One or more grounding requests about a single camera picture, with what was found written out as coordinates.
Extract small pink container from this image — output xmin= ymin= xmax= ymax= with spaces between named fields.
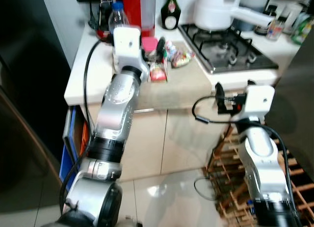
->
xmin=142 ymin=37 xmax=158 ymax=53

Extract wooden slatted wine rack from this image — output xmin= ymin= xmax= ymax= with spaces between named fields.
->
xmin=204 ymin=121 xmax=314 ymax=227

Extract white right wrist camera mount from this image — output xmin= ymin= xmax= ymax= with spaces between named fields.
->
xmin=244 ymin=84 xmax=275 ymax=122

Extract grey mini fridge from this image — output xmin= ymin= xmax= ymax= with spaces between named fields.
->
xmin=265 ymin=28 xmax=314 ymax=181

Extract colourful candy packet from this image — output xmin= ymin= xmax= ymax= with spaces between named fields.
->
xmin=167 ymin=40 xmax=195 ymax=68

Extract red coffee machine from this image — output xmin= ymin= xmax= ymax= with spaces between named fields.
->
xmin=77 ymin=0 xmax=157 ymax=39

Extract clear bottle with blue cap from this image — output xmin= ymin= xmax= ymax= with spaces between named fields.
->
xmin=108 ymin=1 xmax=130 ymax=35

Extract cream cabinet with white countertop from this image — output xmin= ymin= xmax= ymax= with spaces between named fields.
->
xmin=64 ymin=26 xmax=302 ymax=183

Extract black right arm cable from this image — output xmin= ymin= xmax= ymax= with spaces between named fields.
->
xmin=266 ymin=125 xmax=303 ymax=227

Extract black looped right wrist cable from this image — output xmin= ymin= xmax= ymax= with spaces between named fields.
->
xmin=191 ymin=95 xmax=245 ymax=125

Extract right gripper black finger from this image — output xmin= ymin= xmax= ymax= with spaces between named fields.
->
xmin=214 ymin=83 xmax=226 ymax=113

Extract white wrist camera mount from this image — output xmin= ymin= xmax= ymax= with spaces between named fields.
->
xmin=244 ymin=84 xmax=275 ymax=122
xmin=112 ymin=26 xmax=149 ymax=73

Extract red snack packet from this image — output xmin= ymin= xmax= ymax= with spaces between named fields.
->
xmin=149 ymin=61 xmax=168 ymax=83

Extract steel gas hob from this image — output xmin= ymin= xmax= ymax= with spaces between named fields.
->
xmin=178 ymin=23 xmax=280 ymax=75

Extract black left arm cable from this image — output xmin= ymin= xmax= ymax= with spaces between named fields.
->
xmin=82 ymin=39 xmax=116 ymax=134

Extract black tall fridge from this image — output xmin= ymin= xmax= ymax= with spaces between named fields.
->
xmin=0 ymin=0 xmax=72 ymax=227

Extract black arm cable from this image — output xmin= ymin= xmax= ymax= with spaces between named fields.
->
xmin=82 ymin=39 xmax=116 ymax=134
xmin=266 ymin=125 xmax=303 ymax=227

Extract blue flat board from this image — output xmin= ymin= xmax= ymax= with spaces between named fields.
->
xmin=59 ymin=107 xmax=89 ymax=182

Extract white pot with long handle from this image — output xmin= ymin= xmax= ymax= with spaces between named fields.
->
xmin=193 ymin=0 xmax=273 ymax=32

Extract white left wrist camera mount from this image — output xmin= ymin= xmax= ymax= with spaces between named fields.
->
xmin=112 ymin=26 xmax=149 ymax=73

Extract dark green glass bottle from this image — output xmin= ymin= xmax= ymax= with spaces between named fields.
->
xmin=161 ymin=0 xmax=182 ymax=30

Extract thin grey cable loop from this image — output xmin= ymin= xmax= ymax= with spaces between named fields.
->
xmin=193 ymin=177 xmax=217 ymax=201

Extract small glass jar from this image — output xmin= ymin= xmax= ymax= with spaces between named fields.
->
xmin=267 ymin=18 xmax=286 ymax=41

